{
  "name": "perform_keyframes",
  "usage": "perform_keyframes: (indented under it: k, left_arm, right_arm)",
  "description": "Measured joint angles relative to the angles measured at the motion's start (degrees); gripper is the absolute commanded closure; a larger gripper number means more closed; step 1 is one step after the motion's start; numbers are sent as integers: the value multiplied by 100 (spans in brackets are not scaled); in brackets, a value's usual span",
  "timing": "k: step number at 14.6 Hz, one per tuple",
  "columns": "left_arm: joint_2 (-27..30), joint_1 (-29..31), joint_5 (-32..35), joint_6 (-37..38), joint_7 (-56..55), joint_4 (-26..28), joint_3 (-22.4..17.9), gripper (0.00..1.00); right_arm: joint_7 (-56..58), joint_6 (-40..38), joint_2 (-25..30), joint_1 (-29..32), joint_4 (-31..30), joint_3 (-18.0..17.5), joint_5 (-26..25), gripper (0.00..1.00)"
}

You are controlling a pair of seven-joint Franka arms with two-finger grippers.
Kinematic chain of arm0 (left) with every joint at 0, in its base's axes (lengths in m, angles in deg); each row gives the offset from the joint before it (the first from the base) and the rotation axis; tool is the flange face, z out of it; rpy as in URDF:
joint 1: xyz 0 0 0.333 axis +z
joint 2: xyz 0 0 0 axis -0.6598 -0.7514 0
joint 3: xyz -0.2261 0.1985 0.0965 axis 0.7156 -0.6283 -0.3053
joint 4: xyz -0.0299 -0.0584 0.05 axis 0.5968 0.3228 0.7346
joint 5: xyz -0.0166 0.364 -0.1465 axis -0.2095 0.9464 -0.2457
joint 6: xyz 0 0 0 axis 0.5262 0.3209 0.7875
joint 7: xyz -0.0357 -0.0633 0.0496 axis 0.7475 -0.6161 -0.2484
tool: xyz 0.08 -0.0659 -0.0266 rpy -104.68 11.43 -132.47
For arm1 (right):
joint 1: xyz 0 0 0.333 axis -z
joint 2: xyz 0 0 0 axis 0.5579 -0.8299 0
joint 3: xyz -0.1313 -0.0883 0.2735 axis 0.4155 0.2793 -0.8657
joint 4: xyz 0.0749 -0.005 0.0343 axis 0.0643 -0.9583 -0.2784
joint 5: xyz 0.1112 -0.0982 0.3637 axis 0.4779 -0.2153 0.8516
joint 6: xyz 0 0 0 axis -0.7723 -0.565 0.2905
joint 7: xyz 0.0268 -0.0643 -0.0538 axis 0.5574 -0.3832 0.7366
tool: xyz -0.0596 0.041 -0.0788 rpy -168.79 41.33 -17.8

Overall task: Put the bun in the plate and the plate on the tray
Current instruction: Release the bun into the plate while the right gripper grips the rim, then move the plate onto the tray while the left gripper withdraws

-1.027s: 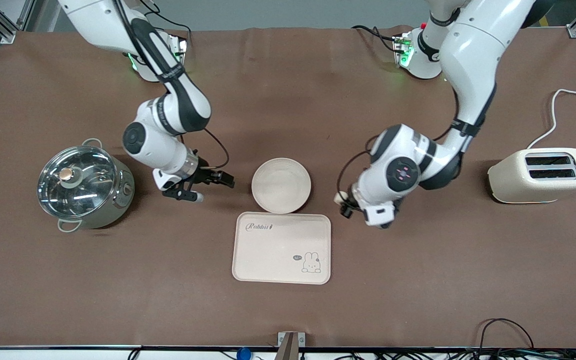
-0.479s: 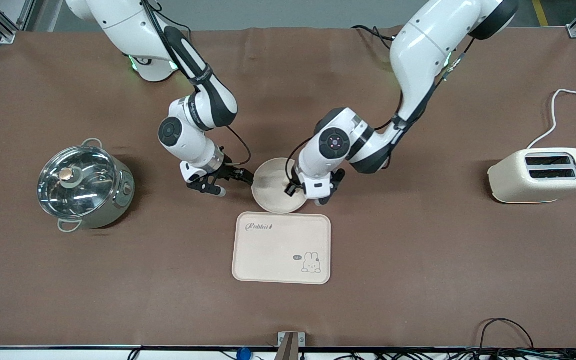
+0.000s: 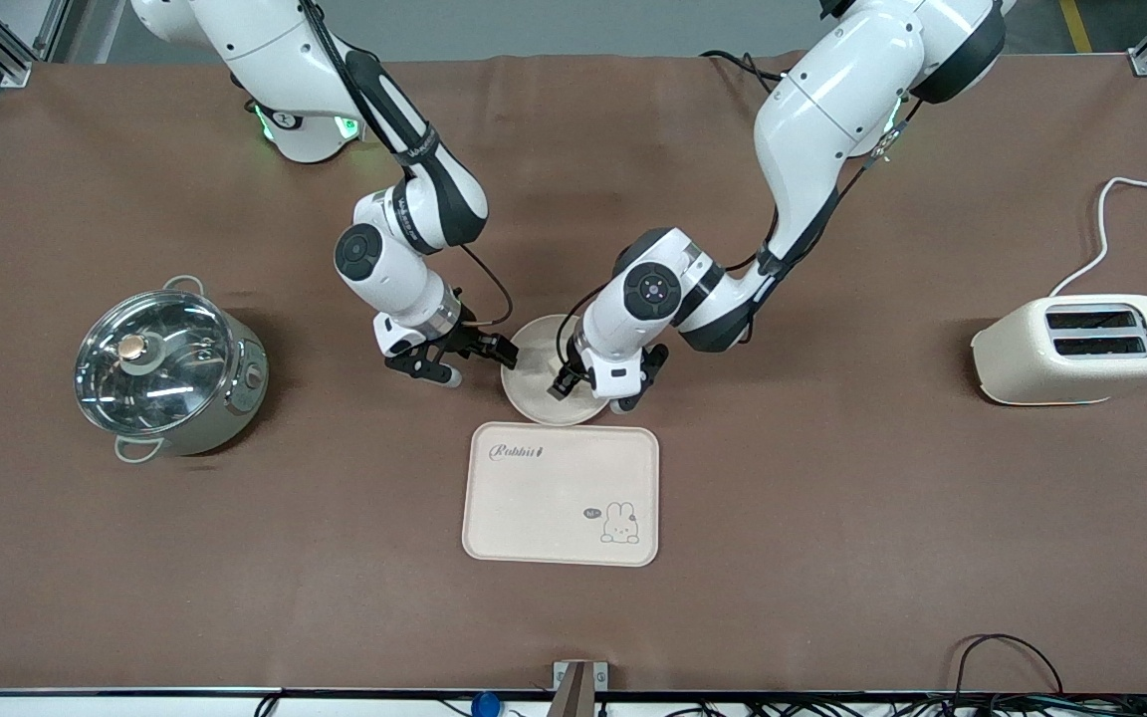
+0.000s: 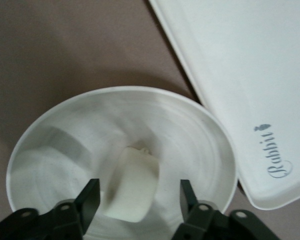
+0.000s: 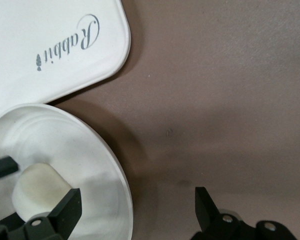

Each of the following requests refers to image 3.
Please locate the round cream plate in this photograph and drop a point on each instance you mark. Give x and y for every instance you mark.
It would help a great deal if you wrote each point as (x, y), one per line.
(532, 390)

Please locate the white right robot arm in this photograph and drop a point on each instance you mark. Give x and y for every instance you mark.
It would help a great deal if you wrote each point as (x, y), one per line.
(275, 50)

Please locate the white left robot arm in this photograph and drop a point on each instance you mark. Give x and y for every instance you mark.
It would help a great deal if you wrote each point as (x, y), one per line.
(832, 100)

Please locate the cream rabbit print tray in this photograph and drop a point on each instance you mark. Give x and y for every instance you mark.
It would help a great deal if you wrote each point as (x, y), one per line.
(554, 498)

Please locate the steel electric cooking pot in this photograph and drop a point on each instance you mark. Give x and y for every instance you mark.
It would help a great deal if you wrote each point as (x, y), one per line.
(245, 398)

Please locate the glass pot lid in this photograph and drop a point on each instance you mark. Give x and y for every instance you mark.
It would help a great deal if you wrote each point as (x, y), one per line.
(153, 363)

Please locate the brown table mat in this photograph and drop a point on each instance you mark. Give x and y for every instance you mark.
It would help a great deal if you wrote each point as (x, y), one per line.
(832, 578)

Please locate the blue round cap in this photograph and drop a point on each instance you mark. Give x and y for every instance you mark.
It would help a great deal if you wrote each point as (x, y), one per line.
(485, 706)

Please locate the cream two-slot toaster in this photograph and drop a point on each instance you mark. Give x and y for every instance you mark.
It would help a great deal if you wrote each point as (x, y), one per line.
(1017, 358)

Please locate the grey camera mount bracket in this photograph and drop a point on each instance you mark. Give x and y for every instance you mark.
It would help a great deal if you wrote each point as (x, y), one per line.
(578, 687)

